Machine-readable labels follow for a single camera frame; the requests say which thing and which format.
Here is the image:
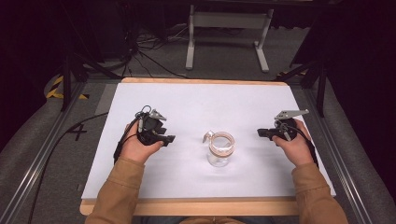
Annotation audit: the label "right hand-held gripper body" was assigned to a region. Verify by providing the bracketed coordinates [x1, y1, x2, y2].
[272, 108, 311, 143]

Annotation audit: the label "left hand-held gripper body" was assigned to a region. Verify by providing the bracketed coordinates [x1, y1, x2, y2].
[134, 105, 168, 146]

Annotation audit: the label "person's right hand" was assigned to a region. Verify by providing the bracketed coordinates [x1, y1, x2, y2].
[272, 119, 314, 168]

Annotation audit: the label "person's left hand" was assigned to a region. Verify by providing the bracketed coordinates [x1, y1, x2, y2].
[119, 121, 164, 165]

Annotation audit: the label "white table mat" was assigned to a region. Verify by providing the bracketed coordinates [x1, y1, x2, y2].
[80, 81, 337, 201]

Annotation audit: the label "clear glass jar copper rim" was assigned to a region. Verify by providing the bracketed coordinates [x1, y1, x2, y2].
[202, 130, 236, 168]

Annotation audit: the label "black tripod stand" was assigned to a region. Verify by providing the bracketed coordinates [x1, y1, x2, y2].
[274, 55, 329, 119]
[60, 51, 123, 112]

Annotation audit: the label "wooden table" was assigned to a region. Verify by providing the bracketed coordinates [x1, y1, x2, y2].
[78, 77, 313, 217]

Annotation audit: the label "yellow black hazard tape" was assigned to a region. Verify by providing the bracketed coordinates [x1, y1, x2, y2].
[45, 76, 91, 101]

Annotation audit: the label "white metal stand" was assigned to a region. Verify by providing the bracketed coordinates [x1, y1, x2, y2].
[185, 4, 276, 74]

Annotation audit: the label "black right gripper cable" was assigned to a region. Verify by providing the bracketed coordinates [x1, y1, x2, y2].
[276, 119, 319, 168]

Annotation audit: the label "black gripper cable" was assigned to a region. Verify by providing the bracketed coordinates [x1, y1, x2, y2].
[27, 111, 141, 224]
[276, 119, 319, 168]

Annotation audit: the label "aluminium floor rail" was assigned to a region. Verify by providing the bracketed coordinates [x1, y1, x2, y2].
[303, 88, 375, 224]
[0, 81, 87, 224]

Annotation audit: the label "black floor cables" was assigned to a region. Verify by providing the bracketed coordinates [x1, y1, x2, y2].
[120, 22, 191, 80]

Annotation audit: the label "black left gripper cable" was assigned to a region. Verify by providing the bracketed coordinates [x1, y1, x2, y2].
[27, 111, 141, 224]

